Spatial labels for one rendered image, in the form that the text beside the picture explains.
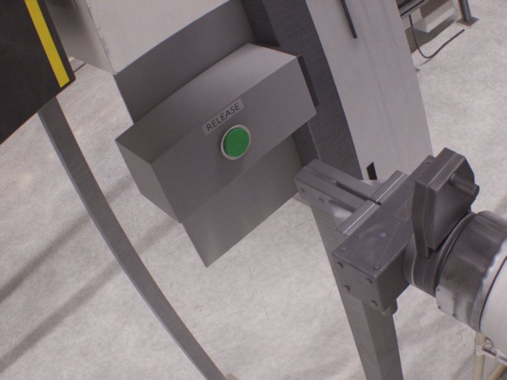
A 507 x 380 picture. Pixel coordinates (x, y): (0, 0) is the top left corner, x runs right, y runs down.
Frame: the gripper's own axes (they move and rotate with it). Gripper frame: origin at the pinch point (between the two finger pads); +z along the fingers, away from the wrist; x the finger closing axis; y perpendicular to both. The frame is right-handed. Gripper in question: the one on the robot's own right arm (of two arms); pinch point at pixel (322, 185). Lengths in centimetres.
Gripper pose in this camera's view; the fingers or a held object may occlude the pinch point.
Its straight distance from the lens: 59.8
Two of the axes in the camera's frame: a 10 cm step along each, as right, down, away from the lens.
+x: 7.2, -5.9, 3.6
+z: -6.3, -3.4, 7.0
